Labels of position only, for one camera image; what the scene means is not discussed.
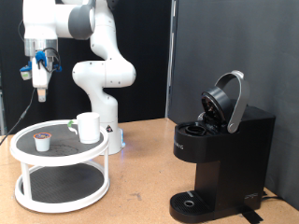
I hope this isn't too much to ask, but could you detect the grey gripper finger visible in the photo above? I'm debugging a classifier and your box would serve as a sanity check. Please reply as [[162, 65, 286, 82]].
[[36, 88, 48, 104]]

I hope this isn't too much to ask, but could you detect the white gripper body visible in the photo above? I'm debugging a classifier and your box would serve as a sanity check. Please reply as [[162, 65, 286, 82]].
[[32, 58, 52, 90]]

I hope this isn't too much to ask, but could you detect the coffee pod blue orange lid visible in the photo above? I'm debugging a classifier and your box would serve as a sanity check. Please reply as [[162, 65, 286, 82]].
[[33, 132, 52, 153]]

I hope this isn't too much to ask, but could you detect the white mug with green tape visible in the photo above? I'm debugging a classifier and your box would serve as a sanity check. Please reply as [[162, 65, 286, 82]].
[[67, 111, 102, 145]]

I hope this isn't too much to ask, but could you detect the black Keurig coffee machine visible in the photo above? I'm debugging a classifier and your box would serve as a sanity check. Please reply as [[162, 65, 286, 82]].
[[168, 70, 277, 224]]

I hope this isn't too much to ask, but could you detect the grey metal pole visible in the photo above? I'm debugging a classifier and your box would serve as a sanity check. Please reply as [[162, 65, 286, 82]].
[[0, 71, 7, 136]]

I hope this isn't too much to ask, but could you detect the white two-tier turntable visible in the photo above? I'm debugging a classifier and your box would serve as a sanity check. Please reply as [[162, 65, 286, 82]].
[[8, 119, 110, 214]]

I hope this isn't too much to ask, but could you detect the black tape strip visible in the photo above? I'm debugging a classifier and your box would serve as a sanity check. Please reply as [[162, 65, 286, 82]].
[[238, 207, 264, 224]]

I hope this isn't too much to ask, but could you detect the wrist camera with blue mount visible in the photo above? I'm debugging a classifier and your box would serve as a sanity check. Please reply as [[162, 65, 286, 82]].
[[19, 60, 34, 81]]

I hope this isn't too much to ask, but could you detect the blue cable clip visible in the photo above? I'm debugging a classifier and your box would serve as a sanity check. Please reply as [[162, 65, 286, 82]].
[[35, 50, 49, 69]]

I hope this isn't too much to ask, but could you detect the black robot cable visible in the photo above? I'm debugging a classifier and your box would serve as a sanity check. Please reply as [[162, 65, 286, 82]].
[[0, 18, 37, 147]]

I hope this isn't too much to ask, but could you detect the black power cord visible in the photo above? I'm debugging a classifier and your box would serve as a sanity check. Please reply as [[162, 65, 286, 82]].
[[261, 189, 285, 203]]

